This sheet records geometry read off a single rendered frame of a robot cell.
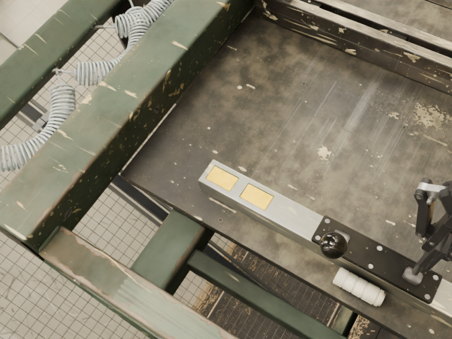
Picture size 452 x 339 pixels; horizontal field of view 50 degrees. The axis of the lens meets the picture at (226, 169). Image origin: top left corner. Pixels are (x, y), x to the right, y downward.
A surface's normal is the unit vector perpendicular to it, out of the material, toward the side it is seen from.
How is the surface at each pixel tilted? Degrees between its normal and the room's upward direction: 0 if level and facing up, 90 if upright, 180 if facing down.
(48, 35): 90
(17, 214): 58
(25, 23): 90
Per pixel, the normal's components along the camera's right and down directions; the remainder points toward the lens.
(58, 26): 0.40, -0.17
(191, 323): -0.06, -0.48
